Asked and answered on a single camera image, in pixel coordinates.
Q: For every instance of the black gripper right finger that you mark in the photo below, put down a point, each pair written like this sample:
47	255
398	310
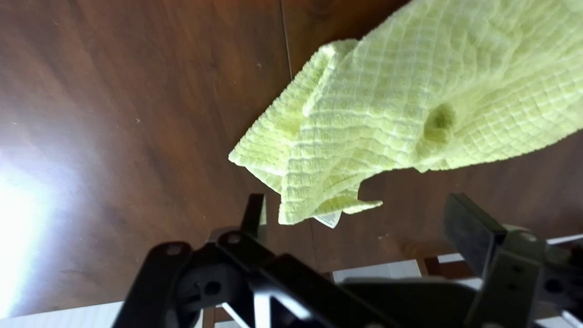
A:
477	237

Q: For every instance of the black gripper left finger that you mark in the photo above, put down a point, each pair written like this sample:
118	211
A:
254	211

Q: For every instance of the light green waffle towel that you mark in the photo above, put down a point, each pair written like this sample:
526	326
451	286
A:
395	102

